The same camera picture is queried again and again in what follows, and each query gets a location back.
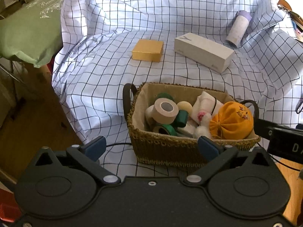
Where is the orange fabric pouch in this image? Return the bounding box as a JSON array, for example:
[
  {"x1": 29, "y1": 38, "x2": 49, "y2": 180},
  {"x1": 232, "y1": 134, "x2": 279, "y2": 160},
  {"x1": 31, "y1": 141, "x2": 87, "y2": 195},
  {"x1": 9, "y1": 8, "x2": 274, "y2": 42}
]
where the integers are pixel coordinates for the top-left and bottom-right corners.
[{"x1": 209, "y1": 101, "x2": 254, "y2": 140}]

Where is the yellow cardboard box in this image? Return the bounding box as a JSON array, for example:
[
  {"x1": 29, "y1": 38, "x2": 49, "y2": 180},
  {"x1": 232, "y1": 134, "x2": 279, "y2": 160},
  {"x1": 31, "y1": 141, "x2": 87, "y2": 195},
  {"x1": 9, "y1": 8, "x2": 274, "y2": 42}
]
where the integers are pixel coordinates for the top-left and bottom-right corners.
[{"x1": 132, "y1": 39, "x2": 164, "y2": 62}]

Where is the dark green cylinder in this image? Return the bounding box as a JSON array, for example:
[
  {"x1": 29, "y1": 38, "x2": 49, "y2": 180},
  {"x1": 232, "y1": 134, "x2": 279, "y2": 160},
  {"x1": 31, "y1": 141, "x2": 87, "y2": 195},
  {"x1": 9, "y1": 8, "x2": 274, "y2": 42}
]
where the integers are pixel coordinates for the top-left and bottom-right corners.
[{"x1": 172, "y1": 110, "x2": 189, "y2": 128}]

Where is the blue checkered bed sheet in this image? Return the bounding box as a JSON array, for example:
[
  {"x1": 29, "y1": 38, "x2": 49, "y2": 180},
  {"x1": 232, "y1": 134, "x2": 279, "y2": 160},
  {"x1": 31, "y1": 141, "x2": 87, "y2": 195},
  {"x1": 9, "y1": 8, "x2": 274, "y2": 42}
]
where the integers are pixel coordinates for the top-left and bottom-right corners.
[{"x1": 52, "y1": 0, "x2": 302, "y2": 177}]

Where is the woven basket with liner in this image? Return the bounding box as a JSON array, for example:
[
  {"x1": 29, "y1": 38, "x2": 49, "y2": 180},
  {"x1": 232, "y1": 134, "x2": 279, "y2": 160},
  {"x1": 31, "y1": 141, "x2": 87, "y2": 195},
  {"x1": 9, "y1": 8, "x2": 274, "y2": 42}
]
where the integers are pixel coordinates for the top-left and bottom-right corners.
[{"x1": 122, "y1": 82, "x2": 261, "y2": 168}]

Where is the green pillow with lettering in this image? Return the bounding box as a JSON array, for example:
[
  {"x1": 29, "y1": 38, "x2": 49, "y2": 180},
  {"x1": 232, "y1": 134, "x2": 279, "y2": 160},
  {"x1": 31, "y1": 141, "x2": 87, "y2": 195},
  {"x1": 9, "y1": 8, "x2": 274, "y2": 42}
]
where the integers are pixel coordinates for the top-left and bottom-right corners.
[{"x1": 1, "y1": 0, "x2": 64, "y2": 68}]

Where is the white pink plush toy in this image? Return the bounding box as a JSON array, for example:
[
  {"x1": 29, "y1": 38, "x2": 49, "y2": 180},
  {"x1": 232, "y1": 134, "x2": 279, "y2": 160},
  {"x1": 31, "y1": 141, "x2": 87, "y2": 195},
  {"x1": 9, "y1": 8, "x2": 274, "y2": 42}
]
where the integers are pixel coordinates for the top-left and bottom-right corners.
[{"x1": 191, "y1": 91, "x2": 223, "y2": 139}]

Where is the cream wooden ball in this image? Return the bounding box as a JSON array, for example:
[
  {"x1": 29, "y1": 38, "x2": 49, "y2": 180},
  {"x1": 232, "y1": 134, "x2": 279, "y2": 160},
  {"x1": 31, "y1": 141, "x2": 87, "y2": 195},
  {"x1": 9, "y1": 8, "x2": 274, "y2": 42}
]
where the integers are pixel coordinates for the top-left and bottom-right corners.
[{"x1": 177, "y1": 101, "x2": 193, "y2": 115}]

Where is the green tape roll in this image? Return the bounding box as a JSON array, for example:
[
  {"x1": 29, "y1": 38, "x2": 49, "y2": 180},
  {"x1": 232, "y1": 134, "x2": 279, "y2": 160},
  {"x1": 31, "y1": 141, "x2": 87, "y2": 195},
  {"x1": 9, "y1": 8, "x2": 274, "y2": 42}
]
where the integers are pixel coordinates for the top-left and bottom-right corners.
[{"x1": 152, "y1": 124, "x2": 177, "y2": 136}]

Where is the beige tape roll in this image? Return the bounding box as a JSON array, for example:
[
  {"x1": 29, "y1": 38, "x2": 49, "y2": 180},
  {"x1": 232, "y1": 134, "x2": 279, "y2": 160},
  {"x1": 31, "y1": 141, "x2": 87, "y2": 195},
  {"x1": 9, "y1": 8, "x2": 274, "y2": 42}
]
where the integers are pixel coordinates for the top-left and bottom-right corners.
[{"x1": 151, "y1": 98, "x2": 179, "y2": 124}]

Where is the purple white thermos bottle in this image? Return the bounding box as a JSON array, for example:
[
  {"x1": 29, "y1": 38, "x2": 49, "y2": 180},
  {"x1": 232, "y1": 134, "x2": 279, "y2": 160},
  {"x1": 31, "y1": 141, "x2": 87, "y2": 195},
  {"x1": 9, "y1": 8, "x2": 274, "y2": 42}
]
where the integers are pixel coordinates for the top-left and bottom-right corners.
[{"x1": 226, "y1": 10, "x2": 252, "y2": 48}]

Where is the white rectangular box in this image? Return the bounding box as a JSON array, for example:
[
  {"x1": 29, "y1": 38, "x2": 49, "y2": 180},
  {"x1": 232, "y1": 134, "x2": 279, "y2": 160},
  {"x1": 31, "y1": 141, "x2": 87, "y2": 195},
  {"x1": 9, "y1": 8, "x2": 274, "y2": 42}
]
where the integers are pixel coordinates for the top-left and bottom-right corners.
[{"x1": 174, "y1": 33, "x2": 235, "y2": 73}]

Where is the black cable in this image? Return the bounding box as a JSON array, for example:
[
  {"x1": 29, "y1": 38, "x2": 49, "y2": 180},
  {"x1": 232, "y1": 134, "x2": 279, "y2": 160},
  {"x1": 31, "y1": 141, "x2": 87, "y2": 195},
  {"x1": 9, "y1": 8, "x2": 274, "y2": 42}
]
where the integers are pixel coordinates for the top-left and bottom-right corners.
[{"x1": 105, "y1": 142, "x2": 133, "y2": 148}]

